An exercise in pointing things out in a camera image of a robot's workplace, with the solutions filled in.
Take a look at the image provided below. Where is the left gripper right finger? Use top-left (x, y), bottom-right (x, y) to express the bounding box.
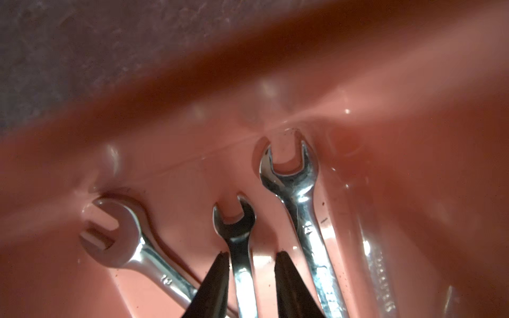
top-left (274, 251), bottom-right (324, 318)

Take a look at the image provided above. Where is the pink plastic storage box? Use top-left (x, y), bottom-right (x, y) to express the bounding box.
top-left (1, 1), bottom-right (508, 317)

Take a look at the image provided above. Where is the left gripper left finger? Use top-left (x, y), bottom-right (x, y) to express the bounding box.
top-left (182, 252), bottom-right (230, 318)

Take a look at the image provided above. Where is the small combination wrench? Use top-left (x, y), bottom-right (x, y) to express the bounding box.
top-left (78, 196), bottom-right (239, 318)

